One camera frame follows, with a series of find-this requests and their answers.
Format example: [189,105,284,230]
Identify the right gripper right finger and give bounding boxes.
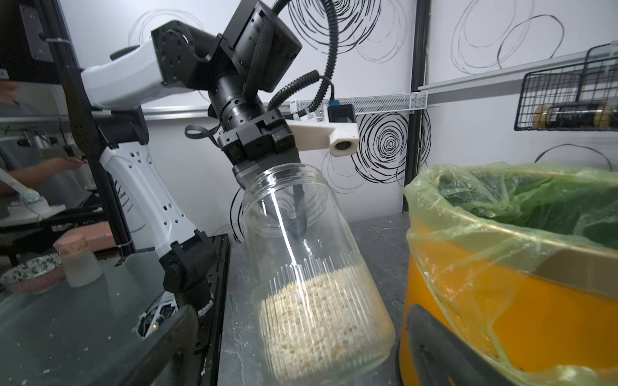
[407,305,512,386]

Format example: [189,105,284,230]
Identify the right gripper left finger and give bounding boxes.
[115,305,198,385]

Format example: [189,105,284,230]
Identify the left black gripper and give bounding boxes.
[218,109,307,239]

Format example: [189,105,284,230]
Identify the cream lid oatmeal jar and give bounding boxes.
[241,163,395,385]

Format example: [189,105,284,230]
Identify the yellow trash bin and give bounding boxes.
[405,220,617,385]

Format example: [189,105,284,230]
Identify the green plastic bin liner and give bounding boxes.
[404,163,617,385]

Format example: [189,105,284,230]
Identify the dark item in basket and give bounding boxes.
[532,101,617,130]

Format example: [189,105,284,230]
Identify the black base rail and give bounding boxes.
[196,234,232,385]

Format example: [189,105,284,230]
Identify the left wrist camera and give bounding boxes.
[286,101,360,157]

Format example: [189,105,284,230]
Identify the white wire wall shelf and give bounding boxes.
[285,91,428,121]

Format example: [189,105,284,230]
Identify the black wire wall basket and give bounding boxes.
[514,41,617,132]

